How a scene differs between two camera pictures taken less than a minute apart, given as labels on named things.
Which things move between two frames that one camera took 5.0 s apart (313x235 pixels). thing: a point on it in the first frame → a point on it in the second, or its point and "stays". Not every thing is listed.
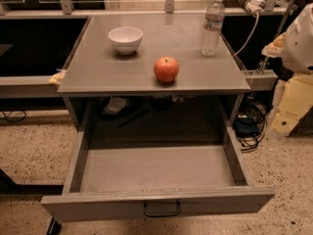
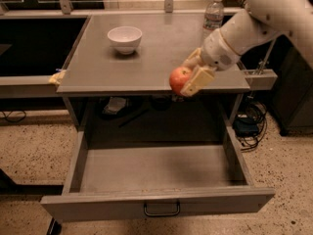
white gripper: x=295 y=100 → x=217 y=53
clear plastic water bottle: x=212 y=26 stays
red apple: x=165 y=70 → x=178 y=78
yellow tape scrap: x=58 y=77 stays
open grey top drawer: x=134 y=182 stays
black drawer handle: x=162 y=214 stays
